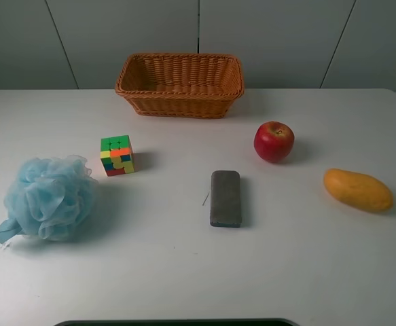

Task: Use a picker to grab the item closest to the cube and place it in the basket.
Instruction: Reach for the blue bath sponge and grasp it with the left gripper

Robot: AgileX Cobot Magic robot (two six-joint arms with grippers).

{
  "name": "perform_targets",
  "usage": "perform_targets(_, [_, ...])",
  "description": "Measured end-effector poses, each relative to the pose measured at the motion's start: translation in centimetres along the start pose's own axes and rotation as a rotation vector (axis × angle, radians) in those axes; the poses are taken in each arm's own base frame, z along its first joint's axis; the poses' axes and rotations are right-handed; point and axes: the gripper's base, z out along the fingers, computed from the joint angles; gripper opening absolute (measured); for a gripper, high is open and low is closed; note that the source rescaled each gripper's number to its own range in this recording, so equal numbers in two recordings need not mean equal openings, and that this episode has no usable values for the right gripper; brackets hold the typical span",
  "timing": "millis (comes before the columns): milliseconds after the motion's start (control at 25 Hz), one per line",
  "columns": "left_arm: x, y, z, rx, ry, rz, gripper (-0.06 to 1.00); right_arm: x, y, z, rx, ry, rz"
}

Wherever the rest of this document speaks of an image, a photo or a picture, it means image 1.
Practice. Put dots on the light blue bath loofah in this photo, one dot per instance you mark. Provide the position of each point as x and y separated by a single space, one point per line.
48 199

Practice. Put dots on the orange wicker basket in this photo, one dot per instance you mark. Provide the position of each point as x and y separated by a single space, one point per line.
202 86

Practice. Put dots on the multicoloured puzzle cube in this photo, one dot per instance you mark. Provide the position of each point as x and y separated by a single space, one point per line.
116 155

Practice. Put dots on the grey whiteboard eraser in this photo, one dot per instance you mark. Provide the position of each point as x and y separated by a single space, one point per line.
225 210

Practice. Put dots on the red apple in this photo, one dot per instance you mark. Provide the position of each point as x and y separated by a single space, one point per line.
273 141

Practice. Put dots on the yellow mango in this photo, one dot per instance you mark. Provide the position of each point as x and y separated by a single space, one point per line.
360 191

